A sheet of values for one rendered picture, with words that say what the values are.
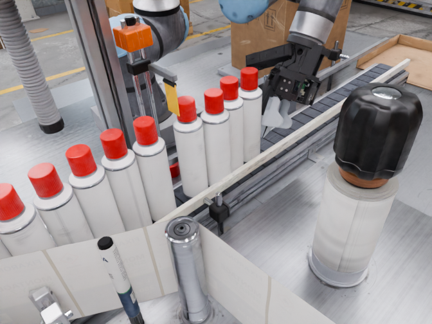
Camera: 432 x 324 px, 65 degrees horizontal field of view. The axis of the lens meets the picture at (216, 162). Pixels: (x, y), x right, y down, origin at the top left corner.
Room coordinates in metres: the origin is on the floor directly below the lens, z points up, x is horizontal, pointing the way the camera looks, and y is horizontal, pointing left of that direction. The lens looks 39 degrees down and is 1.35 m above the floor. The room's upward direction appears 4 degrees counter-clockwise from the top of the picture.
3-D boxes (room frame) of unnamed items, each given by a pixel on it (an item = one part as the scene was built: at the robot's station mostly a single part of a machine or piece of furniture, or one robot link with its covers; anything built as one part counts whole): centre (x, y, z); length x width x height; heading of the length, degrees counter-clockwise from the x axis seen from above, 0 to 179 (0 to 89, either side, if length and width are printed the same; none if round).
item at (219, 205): (0.42, 0.00, 0.89); 0.03 x 0.03 x 0.12; 40
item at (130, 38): (0.51, 0.10, 1.05); 0.10 x 0.04 x 0.33; 40
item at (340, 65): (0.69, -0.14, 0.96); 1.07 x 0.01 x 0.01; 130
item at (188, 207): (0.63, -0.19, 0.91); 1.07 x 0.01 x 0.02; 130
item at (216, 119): (0.52, 0.00, 0.98); 0.05 x 0.05 x 0.20
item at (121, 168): (0.41, 0.15, 0.98); 0.05 x 0.05 x 0.20
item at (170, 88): (0.49, 0.06, 1.09); 0.03 x 0.01 x 0.06; 40
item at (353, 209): (0.31, -0.18, 1.03); 0.09 x 0.09 x 0.30
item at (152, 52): (0.81, 0.20, 1.06); 0.13 x 0.12 x 0.14; 148
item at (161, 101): (0.81, 0.20, 0.94); 0.15 x 0.15 x 0.10
